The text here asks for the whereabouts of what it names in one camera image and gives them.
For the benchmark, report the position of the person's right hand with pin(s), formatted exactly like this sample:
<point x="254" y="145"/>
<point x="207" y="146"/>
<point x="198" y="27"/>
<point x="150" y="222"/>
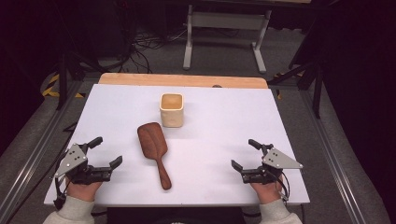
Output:
<point x="268" y="193"/>

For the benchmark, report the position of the white metal desk frame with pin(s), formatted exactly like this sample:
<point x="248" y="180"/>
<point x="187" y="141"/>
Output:
<point x="227" y="21"/>

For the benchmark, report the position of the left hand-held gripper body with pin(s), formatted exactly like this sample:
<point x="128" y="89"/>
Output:
<point x="74" y="158"/>

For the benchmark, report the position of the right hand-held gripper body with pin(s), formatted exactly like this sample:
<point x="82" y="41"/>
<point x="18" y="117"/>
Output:
<point x="277" y="160"/>

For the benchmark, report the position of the cream square cup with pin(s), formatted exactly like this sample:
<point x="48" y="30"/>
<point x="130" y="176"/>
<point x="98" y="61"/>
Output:
<point x="172" y="116"/>

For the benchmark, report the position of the brown wooden spatula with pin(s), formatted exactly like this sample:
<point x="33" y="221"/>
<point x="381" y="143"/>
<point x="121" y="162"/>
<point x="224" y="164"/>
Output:
<point x="153" y="144"/>

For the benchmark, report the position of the light wooden board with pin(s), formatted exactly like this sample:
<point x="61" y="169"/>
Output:
<point x="183" y="80"/>

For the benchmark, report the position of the yellow black hazard tape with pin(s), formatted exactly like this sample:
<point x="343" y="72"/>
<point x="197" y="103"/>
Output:
<point x="51" y="87"/>
<point x="278" y="93"/>

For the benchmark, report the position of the aluminium rail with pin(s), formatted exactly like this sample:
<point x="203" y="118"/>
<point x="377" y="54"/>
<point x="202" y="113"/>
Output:
<point x="34" y="155"/>
<point x="333" y="158"/>

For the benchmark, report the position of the person's left hand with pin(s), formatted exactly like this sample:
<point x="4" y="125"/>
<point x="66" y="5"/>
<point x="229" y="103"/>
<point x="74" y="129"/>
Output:
<point x="82" y="190"/>

